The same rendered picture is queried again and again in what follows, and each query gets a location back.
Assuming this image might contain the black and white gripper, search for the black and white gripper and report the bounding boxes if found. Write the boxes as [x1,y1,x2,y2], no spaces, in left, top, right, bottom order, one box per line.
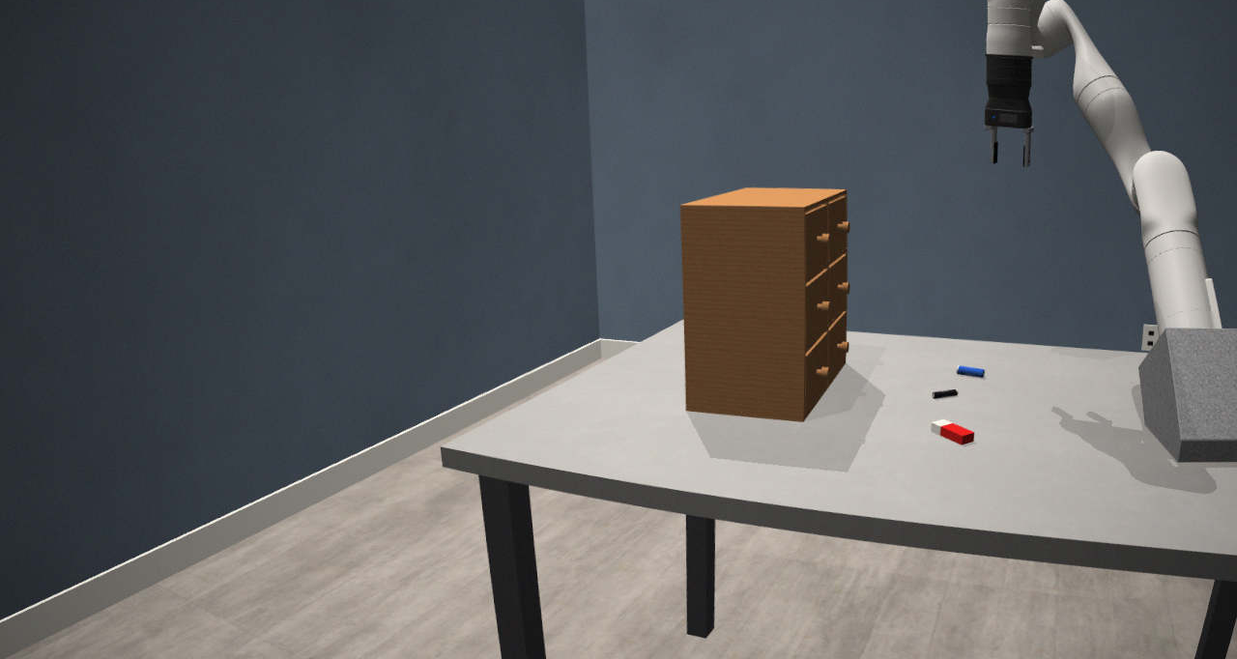
[985,23,1045,167]

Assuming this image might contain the small brown wooden chest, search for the small brown wooden chest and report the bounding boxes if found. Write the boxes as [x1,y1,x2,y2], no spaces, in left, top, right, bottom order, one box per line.
[680,187,849,422]

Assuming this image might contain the red and white eraser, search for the red and white eraser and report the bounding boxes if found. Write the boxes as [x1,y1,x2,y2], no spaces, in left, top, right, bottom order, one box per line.
[931,419,974,444]

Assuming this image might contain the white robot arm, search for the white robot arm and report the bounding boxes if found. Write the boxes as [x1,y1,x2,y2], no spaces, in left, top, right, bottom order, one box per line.
[988,0,1223,338]

